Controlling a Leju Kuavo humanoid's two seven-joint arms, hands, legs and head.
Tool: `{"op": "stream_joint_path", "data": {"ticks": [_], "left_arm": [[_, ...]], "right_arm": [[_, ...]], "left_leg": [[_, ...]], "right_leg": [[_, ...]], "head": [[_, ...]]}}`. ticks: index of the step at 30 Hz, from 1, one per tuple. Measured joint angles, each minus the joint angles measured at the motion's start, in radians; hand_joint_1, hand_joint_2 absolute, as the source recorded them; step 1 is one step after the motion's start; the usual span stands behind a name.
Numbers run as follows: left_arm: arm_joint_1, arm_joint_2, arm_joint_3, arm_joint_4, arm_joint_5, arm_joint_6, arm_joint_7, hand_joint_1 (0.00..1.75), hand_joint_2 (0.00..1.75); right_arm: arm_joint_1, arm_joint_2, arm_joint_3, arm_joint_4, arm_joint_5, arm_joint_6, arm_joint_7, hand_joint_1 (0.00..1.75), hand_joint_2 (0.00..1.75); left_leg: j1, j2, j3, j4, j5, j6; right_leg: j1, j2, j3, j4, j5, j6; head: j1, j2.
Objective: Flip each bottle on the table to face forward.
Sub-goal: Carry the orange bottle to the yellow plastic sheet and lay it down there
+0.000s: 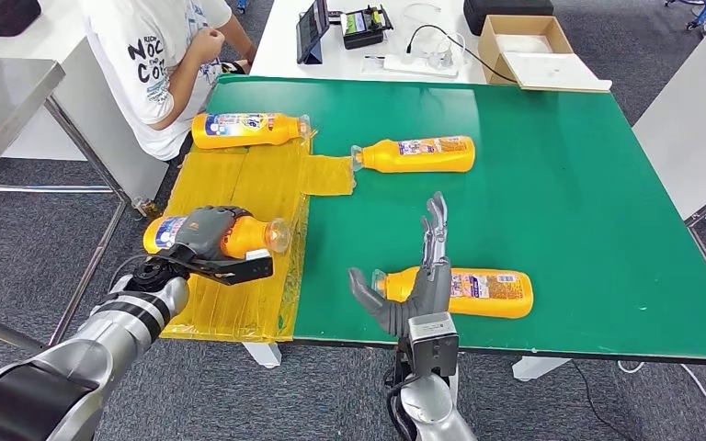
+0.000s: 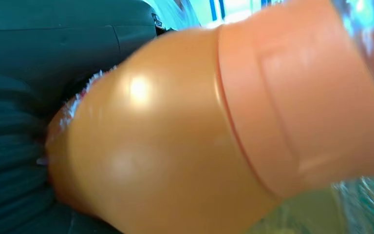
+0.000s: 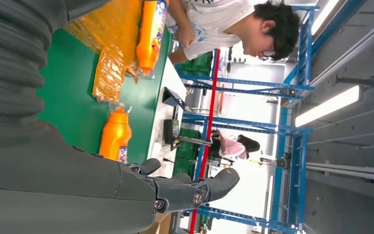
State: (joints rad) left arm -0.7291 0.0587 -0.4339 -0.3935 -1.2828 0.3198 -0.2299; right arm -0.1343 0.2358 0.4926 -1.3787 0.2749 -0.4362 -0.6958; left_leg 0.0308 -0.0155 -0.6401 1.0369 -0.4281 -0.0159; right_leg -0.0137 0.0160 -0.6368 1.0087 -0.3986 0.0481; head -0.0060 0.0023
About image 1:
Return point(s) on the white power strip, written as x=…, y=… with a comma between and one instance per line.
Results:
x=405, y=65

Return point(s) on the black tablet on stand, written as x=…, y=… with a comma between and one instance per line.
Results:
x=311, y=30

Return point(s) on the open cardboard box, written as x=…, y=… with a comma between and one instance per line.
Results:
x=545, y=67

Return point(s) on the person's right hand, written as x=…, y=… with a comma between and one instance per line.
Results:
x=207, y=44

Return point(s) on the black bag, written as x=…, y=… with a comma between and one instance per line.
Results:
x=0, y=18

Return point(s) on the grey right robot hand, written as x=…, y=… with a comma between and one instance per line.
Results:
x=429, y=292

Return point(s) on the person's left hand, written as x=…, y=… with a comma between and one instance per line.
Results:
x=248, y=56

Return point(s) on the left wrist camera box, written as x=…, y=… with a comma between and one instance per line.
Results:
x=249, y=271

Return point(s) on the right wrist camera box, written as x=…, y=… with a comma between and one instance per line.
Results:
x=432, y=344

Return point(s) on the steel table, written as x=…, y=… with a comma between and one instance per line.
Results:
x=0, y=103

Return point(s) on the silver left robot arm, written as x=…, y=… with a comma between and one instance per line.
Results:
x=127, y=316

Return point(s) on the white table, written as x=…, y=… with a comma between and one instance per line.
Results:
x=54, y=36
x=277, y=61
x=691, y=122

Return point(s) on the green topped table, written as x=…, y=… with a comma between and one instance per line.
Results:
x=572, y=182

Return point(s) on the person's left forearm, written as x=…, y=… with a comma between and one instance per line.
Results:
x=237, y=33

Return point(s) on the black case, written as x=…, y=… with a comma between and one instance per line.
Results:
x=509, y=12

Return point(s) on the yellow plastic film sheet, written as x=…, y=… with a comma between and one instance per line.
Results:
x=249, y=182

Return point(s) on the orange bottle with clear cap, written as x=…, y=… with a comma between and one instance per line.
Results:
x=246, y=237
x=399, y=159
x=247, y=139
x=499, y=304

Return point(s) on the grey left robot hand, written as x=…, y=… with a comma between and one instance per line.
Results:
x=207, y=231

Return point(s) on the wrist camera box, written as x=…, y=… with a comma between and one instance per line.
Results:
x=249, y=271
x=432, y=344

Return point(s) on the black handheld device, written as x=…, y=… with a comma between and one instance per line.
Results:
x=363, y=27

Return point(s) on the person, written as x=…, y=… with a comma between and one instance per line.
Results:
x=146, y=73

